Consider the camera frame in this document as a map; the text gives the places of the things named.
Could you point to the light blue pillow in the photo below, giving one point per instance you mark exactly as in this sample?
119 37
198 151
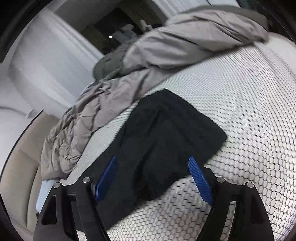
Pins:
46 186

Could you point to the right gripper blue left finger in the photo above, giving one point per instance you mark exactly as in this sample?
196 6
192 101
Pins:
79 200

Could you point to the beige padded headboard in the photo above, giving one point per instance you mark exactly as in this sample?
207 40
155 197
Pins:
21 177

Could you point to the white sheer curtain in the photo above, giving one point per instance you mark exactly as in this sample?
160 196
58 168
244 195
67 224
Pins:
52 64

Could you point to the black pants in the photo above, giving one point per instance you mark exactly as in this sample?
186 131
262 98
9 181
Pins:
152 149

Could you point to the white honeycomb mattress cover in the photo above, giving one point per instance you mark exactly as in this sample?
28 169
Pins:
250 94

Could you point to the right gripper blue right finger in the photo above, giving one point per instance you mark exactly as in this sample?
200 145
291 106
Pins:
250 222

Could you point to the grey crumpled duvet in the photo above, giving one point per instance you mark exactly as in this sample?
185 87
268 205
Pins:
140 64

